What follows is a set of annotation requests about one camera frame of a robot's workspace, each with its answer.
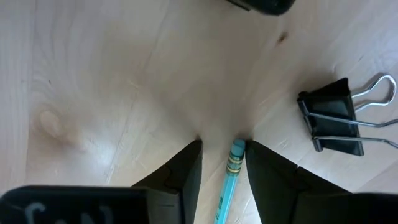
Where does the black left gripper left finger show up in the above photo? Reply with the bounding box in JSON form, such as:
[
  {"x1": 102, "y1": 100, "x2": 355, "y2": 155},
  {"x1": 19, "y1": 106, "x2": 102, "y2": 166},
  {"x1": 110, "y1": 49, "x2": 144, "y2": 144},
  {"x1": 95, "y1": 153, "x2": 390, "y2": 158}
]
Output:
[{"x1": 132, "y1": 139, "x2": 204, "y2": 224}]

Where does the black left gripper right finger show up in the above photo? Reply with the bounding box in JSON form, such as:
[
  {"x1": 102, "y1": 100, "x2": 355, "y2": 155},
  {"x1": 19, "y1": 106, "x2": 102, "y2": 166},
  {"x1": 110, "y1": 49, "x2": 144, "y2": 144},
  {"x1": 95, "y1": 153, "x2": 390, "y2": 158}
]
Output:
[{"x1": 245, "y1": 139, "x2": 352, "y2": 224}]

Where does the teal pencil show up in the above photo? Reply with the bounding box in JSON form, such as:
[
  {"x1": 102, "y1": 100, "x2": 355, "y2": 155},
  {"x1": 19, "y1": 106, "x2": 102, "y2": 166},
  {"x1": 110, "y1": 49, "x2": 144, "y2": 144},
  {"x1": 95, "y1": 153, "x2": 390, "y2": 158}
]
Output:
[{"x1": 213, "y1": 139, "x2": 247, "y2": 224}]

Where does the black binder clip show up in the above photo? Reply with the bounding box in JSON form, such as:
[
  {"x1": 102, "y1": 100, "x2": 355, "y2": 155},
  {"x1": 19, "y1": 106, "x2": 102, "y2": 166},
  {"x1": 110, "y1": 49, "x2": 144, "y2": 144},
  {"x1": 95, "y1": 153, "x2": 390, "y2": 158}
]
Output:
[{"x1": 296, "y1": 74, "x2": 398, "y2": 157}]

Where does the black rounded plastic housing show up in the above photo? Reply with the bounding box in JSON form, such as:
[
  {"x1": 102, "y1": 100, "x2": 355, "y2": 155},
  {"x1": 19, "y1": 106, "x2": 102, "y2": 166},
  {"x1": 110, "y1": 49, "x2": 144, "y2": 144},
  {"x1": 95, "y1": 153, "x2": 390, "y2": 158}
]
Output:
[{"x1": 226, "y1": 0, "x2": 297, "y2": 16}]

